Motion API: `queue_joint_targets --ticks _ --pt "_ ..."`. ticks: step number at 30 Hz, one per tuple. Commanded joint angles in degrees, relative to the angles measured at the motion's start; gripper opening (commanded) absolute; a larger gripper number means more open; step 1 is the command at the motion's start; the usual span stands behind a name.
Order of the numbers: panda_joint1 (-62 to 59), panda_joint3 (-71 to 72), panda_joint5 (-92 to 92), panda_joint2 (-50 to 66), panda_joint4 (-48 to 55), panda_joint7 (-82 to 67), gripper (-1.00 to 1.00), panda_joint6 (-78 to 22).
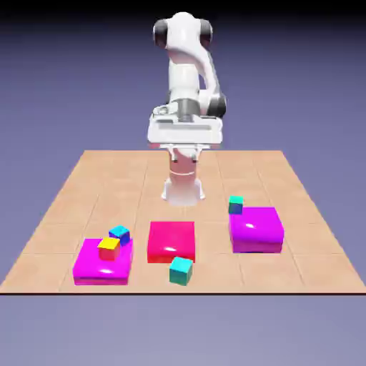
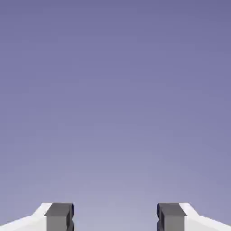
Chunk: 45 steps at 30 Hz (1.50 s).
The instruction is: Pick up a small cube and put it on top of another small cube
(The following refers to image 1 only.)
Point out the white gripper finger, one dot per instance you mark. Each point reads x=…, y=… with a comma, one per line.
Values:
x=173, y=155
x=195, y=155

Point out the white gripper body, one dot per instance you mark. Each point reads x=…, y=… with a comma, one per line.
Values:
x=184, y=133

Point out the large magenta box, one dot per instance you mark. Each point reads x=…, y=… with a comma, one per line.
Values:
x=103, y=264

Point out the small green cube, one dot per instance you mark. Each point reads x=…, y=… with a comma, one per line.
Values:
x=236, y=204

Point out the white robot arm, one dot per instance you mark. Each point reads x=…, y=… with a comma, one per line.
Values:
x=183, y=57

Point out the small teal cube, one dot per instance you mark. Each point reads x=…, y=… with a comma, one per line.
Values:
x=180, y=271

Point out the large purple box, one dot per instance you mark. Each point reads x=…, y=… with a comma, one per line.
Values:
x=257, y=230

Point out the large red box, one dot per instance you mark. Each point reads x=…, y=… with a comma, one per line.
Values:
x=171, y=241

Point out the small blue cube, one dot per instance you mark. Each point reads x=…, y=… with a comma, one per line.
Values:
x=120, y=234

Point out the small yellow cube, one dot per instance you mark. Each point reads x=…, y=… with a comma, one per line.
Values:
x=109, y=248

